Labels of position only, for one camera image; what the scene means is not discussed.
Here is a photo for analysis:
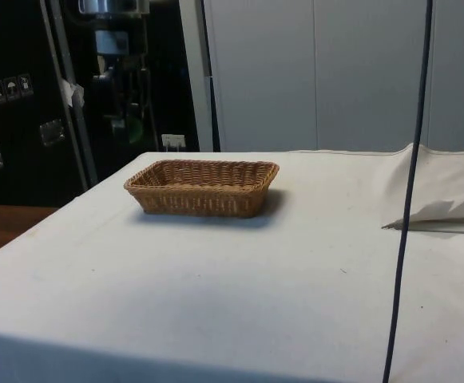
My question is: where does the brown wicker basket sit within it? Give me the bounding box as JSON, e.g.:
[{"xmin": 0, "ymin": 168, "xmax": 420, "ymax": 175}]
[{"xmin": 123, "ymin": 159, "xmax": 280, "ymax": 219}]

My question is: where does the pale grey locker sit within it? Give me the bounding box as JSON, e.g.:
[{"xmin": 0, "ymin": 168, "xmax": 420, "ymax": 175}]
[{"xmin": 179, "ymin": 0, "xmax": 464, "ymax": 153}]

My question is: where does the black cabinet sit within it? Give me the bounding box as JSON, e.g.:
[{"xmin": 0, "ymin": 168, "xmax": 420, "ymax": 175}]
[{"xmin": 0, "ymin": 0, "xmax": 200, "ymax": 207}]

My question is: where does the black cable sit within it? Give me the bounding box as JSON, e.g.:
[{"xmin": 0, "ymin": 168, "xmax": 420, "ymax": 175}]
[{"xmin": 381, "ymin": 0, "xmax": 434, "ymax": 383}]

